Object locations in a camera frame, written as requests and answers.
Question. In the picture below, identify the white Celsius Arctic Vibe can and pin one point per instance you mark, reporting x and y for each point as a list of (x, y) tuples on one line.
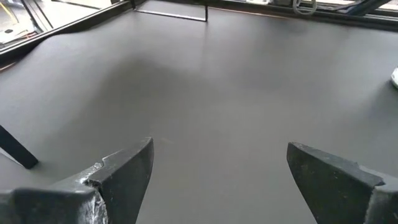
[(395, 79)]

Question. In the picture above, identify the black metal shelf leg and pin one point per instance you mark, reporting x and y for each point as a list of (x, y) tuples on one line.
[(206, 14), (17, 149)]

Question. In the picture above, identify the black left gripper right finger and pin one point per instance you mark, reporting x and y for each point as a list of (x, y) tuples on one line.
[(335, 193)]

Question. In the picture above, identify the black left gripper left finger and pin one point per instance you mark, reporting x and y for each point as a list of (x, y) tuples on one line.
[(62, 205)]

